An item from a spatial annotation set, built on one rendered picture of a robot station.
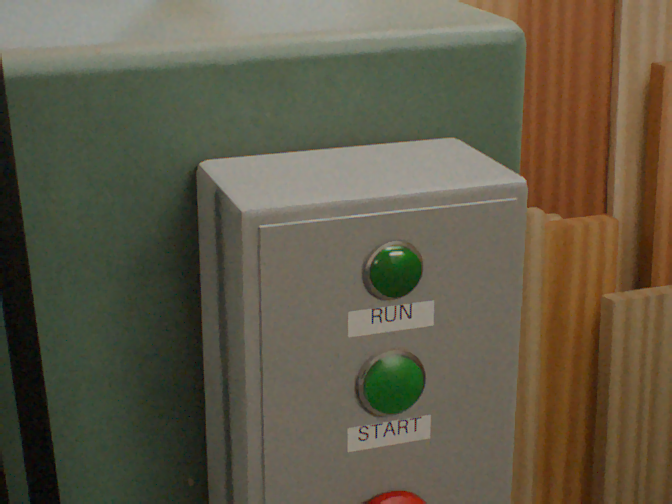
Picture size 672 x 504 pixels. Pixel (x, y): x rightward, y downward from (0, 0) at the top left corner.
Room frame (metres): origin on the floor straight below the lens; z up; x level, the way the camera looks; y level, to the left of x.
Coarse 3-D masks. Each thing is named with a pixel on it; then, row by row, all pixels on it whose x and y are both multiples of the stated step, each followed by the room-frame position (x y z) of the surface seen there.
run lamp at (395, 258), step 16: (400, 240) 0.38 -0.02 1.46; (368, 256) 0.38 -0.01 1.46; (384, 256) 0.38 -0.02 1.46; (400, 256) 0.38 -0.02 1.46; (416, 256) 0.38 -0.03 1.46; (368, 272) 0.38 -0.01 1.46; (384, 272) 0.38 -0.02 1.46; (400, 272) 0.38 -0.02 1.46; (416, 272) 0.38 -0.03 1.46; (384, 288) 0.38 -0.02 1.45; (400, 288) 0.38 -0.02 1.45
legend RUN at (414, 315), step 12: (348, 312) 0.38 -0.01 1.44; (360, 312) 0.38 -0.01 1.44; (372, 312) 0.38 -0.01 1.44; (384, 312) 0.38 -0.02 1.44; (396, 312) 0.38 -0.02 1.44; (408, 312) 0.39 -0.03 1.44; (420, 312) 0.39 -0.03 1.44; (432, 312) 0.39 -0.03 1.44; (348, 324) 0.38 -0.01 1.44; (360, 324) 0.38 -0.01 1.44; (372, 324) 0.38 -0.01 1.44; (384, 324) 0.38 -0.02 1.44; (396, 324) 0.38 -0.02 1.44; (408, 324) 0.39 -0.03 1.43; (420, 324) 0.39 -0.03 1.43; (432, 324) 0.39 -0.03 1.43; (348, 336) 0.38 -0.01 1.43
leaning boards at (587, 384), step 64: (512, 0) 1.84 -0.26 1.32; (576, 0) 1.91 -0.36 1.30; (640, 0) 1.92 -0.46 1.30; (576, 64) 1.91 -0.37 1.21; (640, 64) 1.92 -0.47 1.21; (576, 128) 1.91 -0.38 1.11; (640, 128) 1.92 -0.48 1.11; (576, 192) 1.90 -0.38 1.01; (640, 192) 1.91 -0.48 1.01; (576, 256) 1.75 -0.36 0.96; (640, 256) 1.87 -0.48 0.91; (576, 320) 1.75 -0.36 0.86; (640, 320) 1.71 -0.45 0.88; (576, 384) 1.74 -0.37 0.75; (640, 384) 1.70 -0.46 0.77; (576, 448) 1.74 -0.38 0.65; (640, 448) 1.70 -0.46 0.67
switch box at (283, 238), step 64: (256, 192) 0.39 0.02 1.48; (320, 192) 0.39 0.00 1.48; (384, 192) 0.39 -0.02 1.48; (448, 192) 0.39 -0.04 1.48; (512, 192) 0.40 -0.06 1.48; (256, 256) 0.37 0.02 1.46; (320, 256) 0.38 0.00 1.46; (448, 256) 0.39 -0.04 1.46; (512, 256) 0.40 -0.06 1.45; (256, 320) 0.37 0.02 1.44; (320, 320) 0.38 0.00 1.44; (448, 320) 0.39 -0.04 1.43; (512, 320) 0.40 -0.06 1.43; (256, 384) 0.37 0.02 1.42; (320, 384) 0.38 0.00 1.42; (448, 384) 0.39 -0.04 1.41; (512, 384) 0.40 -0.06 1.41; (256, 448) 0.37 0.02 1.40; (320, 448) 0.38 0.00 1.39; (384, 448) 0.38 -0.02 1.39; (448, 448) 0.39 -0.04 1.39; (512, 448) 0.40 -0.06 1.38
